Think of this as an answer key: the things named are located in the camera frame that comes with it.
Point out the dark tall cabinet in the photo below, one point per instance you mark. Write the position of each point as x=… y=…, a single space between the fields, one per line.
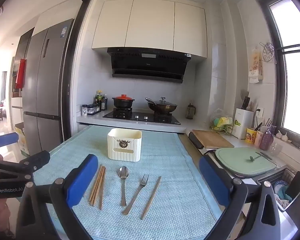
x=21 y=50

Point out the steel spoon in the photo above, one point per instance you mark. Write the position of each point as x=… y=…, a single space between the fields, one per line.
x=123 y=172

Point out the light blue woven mat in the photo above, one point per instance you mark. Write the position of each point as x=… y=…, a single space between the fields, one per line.
x=165 y=180

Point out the bag of sponges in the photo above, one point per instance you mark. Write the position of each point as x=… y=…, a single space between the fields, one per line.
x=221 y=122

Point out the black framed window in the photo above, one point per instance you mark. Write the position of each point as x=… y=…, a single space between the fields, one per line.
x=277 y=47

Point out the black range hood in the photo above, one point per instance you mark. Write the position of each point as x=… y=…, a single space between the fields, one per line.
x=147 y=65

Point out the steel sink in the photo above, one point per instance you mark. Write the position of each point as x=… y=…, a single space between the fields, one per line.
x=270 y=180

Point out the white wall cabinets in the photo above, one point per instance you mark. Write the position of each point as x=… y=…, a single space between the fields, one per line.
x=150 y=22

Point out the wooden chopstick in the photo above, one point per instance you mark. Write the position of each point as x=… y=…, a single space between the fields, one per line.
x=96 y=186
x=95 y=183
x=151 y=197
x=101 y=190

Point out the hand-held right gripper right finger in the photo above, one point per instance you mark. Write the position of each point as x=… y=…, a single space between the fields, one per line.
x=212 y=182

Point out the kitchen knife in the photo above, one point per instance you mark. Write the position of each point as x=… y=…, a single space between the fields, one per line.
x=267 y=158

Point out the wooden cutting board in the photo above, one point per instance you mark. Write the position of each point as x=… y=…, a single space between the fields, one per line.
x=212 y=138

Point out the glass wok lid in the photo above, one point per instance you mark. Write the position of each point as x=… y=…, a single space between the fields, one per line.
x=163 y=102

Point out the clear drinking glass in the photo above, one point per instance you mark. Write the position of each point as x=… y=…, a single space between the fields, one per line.
x=275 y=148

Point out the sauce bottle with yellow cap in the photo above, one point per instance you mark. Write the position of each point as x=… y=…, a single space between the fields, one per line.
x=99 y=96

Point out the dark wok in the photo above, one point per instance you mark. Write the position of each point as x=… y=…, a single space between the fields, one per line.
x=162 y=108

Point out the yellow cardboard box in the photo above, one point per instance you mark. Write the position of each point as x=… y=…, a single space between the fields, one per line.
x=23 y=142

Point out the black glass gas stove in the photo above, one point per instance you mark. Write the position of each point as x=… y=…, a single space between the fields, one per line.
x=140 y=117

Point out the white knife block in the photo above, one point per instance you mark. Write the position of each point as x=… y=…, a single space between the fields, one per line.
x=243 y=125

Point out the garlic bulbs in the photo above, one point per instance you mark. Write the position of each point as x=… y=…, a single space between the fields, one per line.
x=282 y=136

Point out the metal steamer rack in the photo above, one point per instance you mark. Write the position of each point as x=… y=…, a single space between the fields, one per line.
x=268 y=52

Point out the white ribbed utensil holder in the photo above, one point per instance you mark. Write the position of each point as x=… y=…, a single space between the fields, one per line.
x=122 y=155

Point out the dark sauce bottle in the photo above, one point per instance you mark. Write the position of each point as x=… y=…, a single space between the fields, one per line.
x=104 y=103

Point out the printed hanging bag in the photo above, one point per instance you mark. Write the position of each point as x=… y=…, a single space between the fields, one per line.
x=255 y=66

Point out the green plastic cutting board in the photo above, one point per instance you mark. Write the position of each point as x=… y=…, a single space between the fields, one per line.
x=240 y=165

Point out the black pot with red lid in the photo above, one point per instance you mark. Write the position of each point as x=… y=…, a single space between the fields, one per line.
x=122 y=102

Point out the yellow printed cup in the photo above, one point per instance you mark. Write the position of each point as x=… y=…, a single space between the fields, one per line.
x=251 y=136

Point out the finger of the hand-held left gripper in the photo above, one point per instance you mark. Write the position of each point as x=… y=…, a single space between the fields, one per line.
x=7 y=140
x=37 y=158

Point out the pink utensil cup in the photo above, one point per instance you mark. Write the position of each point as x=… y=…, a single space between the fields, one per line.
x=258 y=138

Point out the white wall socket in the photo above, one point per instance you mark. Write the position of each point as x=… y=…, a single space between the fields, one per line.
x=259 y=112

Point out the brown lidded bottle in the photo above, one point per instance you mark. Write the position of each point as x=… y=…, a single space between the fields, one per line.
x=190 y=112

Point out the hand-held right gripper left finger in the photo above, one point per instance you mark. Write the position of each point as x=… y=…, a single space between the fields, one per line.
x=82 y=177

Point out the steel fork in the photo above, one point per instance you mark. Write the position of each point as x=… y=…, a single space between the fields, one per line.
x=135 y=197

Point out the purple plastic bottle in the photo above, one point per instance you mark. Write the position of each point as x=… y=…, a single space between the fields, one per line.
x=267 y=138

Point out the grey steel refrigerator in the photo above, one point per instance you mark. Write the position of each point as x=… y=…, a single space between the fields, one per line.
x=45 y=80

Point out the spice jar with white label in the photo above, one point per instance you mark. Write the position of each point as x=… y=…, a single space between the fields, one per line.
x=85 y=110

